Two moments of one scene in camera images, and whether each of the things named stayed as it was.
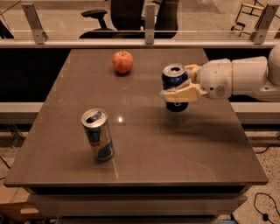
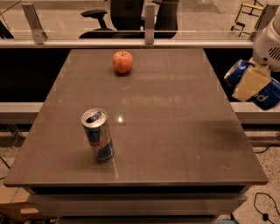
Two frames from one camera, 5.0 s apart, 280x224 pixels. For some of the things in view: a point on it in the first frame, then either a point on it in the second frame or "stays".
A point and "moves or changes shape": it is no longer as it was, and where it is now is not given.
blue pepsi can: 171,75 moves or changes shape
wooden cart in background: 248,17 stays
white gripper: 215,77 → 266,53
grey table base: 143,205 stays
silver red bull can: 96,124 stays
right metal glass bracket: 259,35 stays
